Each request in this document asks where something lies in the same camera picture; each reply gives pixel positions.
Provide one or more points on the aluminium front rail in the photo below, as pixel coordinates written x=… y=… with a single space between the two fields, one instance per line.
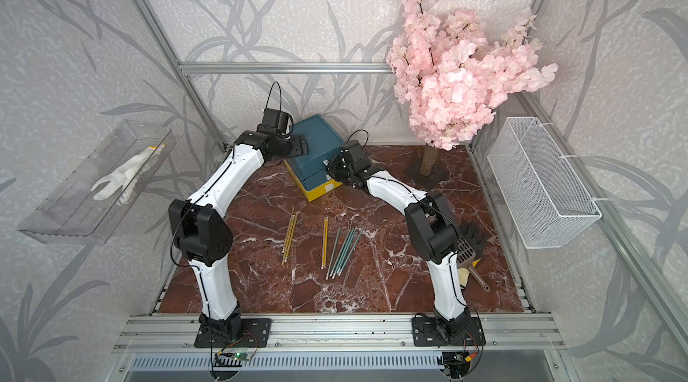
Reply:
x=340 y=333

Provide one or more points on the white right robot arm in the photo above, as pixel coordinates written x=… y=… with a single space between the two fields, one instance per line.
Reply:
x=433 y=229

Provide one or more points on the brown slotted spatula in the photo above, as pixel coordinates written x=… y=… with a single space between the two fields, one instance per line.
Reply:
x=466 y=256

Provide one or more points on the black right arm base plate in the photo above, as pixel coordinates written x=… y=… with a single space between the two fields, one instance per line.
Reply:
x=427 y=332

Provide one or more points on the pink artificial blossom tree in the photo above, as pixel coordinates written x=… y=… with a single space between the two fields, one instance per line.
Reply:
x=453 y=78

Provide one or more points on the brown pencil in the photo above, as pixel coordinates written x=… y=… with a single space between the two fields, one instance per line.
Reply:
x=286 y=235

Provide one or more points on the yellow pencil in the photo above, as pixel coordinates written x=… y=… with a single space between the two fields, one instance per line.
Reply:
x=290 y=236
x=325 y=243

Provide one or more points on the yellow drawer cabinet base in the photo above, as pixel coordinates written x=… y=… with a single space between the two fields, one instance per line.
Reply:
x=317 y=188

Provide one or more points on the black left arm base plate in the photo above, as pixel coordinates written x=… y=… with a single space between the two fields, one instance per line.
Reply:
x=250 y=333

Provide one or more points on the black glove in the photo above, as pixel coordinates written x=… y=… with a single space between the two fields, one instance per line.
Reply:
x=474 y=235

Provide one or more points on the clear plastic wall tray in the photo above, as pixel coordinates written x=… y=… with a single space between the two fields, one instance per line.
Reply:
x=90 y=204

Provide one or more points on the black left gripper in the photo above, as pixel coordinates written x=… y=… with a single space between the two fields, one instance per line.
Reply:
x=301 y=148

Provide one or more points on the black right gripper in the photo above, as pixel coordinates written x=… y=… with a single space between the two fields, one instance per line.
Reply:
x=331 y=164

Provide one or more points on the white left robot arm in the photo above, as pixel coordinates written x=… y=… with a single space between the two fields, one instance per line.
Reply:
x=201 y=233

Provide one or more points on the green pencil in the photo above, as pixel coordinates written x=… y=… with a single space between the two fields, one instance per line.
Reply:
x=333 y=255
x=348 y=252

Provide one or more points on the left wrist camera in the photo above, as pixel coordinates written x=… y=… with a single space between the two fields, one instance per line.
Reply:
x=275 y=122

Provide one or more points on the white work glove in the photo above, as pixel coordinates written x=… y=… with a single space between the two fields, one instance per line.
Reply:
x=124 y=179

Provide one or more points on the teal drawer cabinet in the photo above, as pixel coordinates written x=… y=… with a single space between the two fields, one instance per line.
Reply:
x=323 y=143

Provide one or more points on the white wire mesh basket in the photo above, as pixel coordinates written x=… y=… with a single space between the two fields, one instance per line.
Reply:
x=548 y=203

